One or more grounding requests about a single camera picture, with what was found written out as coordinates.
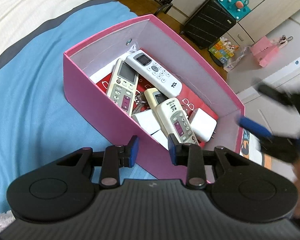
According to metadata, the white Qunda remote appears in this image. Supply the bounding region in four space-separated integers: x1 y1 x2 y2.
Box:
106 59 139 116
156 98 199 145

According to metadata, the white 90W charger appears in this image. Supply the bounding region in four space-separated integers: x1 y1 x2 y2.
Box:
189 108 217 142

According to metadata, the white TCL remote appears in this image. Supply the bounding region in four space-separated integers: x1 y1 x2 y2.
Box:
125 49 183 98

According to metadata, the white plastic bag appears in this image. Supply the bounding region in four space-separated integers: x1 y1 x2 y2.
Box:
223 46 251 73

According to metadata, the red printed paper bag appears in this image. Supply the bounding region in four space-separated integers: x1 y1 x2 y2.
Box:
95 76 220 148

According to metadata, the small white charger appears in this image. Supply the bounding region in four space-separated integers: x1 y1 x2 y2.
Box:
132 109 161 135

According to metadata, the pink cardboard box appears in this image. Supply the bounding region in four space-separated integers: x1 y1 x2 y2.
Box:
63 15 244 180

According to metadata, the black suitcase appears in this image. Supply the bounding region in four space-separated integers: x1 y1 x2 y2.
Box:
180 0 236 49

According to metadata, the striped bed sheet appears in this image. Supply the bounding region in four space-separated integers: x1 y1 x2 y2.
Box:
0 0 266 221

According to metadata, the colourful gift bag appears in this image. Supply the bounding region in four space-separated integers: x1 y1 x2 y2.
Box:
208 37 239 67

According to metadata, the cream TCL remote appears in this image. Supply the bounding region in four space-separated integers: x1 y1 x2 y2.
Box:
144 88 168 111

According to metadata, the teal tote bag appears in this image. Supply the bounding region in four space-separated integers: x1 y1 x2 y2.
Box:
218 0 251 21

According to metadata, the silver key bunch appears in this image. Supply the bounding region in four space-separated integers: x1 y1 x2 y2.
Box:
132 92 149 115

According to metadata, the pink hanging bag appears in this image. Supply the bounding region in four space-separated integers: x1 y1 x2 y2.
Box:
250 36 280 67

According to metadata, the white fluffy blanket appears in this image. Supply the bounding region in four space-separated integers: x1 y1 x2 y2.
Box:
0 210 15 233

